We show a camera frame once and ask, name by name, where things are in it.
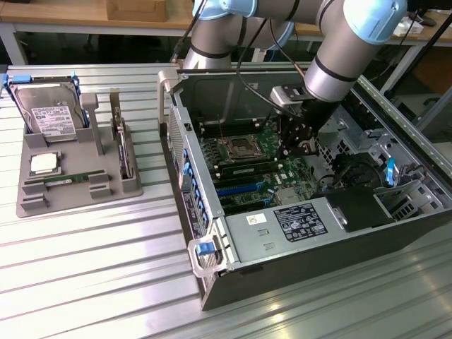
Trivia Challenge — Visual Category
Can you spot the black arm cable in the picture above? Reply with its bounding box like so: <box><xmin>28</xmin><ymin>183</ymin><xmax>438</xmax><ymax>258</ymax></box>
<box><xmin>234</xmin><ymin>16</ymin><xmax>294</xmax><ymax>117</ymax></box>

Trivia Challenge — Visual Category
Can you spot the cardboard box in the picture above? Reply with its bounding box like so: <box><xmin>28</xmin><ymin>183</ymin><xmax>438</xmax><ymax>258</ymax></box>
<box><xmin>105</xmin><ymin>0</ymin><xmax>167</xmax><ymax>21</ymax></box>

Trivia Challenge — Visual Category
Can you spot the blue expansion slot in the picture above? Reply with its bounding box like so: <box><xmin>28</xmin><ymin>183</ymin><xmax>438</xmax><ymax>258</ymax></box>
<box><xmin>215</xmin><ymin>182</ymin><xmax>264</xmax><ymax>198</ymax></box>

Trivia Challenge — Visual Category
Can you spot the green motherboard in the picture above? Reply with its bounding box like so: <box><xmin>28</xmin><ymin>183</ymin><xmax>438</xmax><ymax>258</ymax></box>
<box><xmin>197</xmin><ymin>119</ymin><xmax>319</xmax><ymax>216</ymax></box>

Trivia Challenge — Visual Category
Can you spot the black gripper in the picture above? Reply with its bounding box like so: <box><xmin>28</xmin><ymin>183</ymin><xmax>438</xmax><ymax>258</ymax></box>
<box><xmin>278</xmin><ymin>97</ymin><xmax>344</xmax><ymax>160</ymax></box>

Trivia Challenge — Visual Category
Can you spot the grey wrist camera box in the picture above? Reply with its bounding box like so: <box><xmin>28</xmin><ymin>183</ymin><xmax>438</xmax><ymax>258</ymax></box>
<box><xmin>270</xmin><ymin>85</ymin><xmax>308</xmax><ymax>107</ymax></box>

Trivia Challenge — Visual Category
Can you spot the silver chipset heatsink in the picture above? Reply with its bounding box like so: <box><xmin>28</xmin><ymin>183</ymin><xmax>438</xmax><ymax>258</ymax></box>
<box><xmin>277</xmin><ymin>189</ymin><xmax>301</xmax><ymax>208</ymax></box>

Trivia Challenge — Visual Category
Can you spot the hard disk in blue caddy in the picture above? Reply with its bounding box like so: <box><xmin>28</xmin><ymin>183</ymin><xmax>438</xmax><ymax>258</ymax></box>
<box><xmin>0</xmin><ymin>71</ymin><xmax>89</xmax><ymax>143</ymax></box>

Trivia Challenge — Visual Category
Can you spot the silver CPU chip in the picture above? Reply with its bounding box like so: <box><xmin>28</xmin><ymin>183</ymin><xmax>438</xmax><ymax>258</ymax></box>
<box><xmin>30</xmin><ymin>153</ymin><xmax>59</xmax><ymax>176</ymax></box>

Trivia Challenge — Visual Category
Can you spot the grey power supply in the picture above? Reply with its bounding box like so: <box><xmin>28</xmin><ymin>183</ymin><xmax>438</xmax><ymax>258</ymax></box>
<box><xmin>224</xmin><ymin>197</ymin><xmax>349</xmax><ymax>266</ymax></box>

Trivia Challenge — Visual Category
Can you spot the black disk bay cover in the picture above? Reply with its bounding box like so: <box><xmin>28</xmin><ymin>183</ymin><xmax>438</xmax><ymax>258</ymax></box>
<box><xmin>323</xmin><ymin>186</ymin><xmax>396</xmax><ymax>234</ymax></box>

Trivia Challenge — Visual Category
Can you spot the blue case latch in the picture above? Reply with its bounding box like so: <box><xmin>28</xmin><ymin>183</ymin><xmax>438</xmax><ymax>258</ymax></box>
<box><xmin>196</xmin><ymin>239</ymin><xmax>216</xmax><ymax>257</ymax></box>

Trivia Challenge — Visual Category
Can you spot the black graphics card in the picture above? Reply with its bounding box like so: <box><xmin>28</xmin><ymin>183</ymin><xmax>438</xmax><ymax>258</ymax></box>
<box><xmin>108</xmin><ymin>90</ymin><xmax>137</xmax><ymax>181</ymax></box>

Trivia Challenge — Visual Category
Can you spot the CPU socket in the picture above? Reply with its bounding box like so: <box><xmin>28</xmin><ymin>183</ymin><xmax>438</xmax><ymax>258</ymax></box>
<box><xmin>220</xmin><ymin>136</ymin><xmax>264</xmax><ymax>162</ymax></box>

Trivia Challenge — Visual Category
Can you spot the open PC case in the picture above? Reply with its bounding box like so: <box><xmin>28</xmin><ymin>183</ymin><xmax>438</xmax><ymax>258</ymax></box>
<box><xmin>157</xmin><ymin>66</ymin><xmax>452</xmax><ymax>311</ymax></box>

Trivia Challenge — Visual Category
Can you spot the green RAM stick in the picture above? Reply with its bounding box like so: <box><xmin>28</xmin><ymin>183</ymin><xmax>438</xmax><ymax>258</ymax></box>
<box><xmin>44</xmin><ymin>173</ymin><xmax>107</xmax><ymax>186</ymax></box>
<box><xmin>220</xmin><ymin>161</ymin><xmax>278</xmax><ymax>179</ymax></box>

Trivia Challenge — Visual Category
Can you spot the grey parts rack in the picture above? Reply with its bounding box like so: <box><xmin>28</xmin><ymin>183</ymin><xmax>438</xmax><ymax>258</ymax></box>
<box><xmin>16</xmin><ymin>88</ymin><xmax>144</xmax><ymax>218</ymax></box>

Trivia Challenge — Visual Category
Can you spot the blue disk bay lever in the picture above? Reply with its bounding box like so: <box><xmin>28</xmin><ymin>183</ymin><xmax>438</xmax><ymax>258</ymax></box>
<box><xmin>384</xmin><ymin>157</ymin><xmax>396</xmax><ymax>186</ymax></box>

